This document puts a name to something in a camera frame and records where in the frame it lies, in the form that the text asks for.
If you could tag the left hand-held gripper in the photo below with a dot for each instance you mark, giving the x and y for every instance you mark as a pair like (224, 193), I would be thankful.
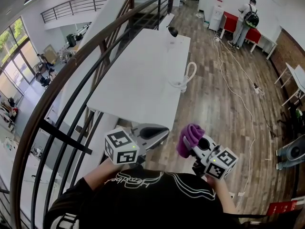
(121, 147)

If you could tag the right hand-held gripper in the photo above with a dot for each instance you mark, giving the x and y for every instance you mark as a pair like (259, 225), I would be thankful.
(221, 163)

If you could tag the purple cloth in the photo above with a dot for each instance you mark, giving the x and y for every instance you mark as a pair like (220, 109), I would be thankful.
(188, 137)

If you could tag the white dome camera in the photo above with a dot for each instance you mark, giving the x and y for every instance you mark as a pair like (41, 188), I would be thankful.
(173, 31)

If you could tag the person's right forearm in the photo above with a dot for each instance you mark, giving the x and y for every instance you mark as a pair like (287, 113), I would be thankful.
(221, 194)

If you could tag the person's left forearm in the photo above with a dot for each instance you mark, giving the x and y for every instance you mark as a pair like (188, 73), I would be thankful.
(102, 175)

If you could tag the white table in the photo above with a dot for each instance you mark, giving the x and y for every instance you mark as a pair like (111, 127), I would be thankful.
(143, 80)

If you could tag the person's black t-shirt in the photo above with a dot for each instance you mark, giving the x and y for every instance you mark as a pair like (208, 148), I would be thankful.
(143, 199)

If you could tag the white power strip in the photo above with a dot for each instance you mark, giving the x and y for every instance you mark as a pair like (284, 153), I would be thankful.
(257, 89)

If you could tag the red sign board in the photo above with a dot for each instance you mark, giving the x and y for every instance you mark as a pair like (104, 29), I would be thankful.
(282, 207)

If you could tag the dark metal railing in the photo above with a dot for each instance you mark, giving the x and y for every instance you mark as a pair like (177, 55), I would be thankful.
(62, 71)

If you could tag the red and white desk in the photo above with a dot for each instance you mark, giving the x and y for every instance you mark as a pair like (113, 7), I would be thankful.
(252, 33)

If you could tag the black bin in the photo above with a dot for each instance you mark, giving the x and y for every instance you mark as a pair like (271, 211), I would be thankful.
(71, 40)

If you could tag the white water dispenser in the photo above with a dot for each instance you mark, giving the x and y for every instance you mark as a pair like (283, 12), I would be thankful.
(215, 18)

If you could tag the cardboard box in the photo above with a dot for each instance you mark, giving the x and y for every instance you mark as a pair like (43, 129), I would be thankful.
(50, 52)

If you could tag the black backpack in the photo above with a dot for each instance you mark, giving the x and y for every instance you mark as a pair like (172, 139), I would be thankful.
(251, 18)

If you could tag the curved balcony railing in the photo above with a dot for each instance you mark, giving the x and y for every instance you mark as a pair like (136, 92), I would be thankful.
(71, 6)

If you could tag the glass entrance doors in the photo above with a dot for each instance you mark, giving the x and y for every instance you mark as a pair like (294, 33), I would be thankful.
(16, 56)

